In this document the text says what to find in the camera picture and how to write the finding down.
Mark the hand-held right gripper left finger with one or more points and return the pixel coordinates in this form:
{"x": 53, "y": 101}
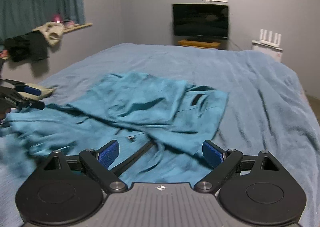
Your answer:
{"x": 109, "y": 153}

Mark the pink object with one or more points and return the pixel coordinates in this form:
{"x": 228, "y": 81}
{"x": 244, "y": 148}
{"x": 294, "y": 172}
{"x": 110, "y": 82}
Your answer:
{"x": 57, "y": 18}

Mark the wooden window sill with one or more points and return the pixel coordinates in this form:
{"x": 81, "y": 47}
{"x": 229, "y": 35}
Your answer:
{"x": 80, "y": 26}

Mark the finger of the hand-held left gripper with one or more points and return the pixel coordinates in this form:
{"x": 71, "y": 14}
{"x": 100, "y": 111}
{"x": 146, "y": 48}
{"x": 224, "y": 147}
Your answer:
{"x": 32, "y": 90}
{"x": 31, "y": 104}

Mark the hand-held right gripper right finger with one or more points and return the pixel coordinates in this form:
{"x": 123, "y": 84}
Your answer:
{"x": 212, "y": 153}

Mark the black cloth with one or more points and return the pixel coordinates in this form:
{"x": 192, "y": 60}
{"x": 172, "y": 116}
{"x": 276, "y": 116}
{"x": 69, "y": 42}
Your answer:
{"x": 27, "y": 46}

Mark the beige cloth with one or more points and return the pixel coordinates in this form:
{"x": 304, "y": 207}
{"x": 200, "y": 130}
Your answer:
{"x": 51, "y": 32}

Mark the cream pillow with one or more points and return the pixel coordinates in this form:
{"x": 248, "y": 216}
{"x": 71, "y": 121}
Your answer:
{"x": 46, "y": 91}

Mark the teal zip jacket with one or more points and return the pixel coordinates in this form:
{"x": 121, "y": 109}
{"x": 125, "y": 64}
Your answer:
{"x": 140, "y": 107}

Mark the wooden television stand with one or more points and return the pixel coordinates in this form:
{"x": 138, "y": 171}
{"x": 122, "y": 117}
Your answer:
{"x": 198, "y": 43}

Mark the black television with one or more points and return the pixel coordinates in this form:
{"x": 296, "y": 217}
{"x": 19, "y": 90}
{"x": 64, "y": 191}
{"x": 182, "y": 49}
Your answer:
{"x": 200, "y": 21}

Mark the blue bed blanket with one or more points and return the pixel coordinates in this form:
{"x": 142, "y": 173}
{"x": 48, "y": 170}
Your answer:
{"x": 250, "y": 92}

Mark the white router with antennas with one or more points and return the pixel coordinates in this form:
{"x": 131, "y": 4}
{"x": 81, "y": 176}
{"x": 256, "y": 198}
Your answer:
{"x": 270, "y": 36}

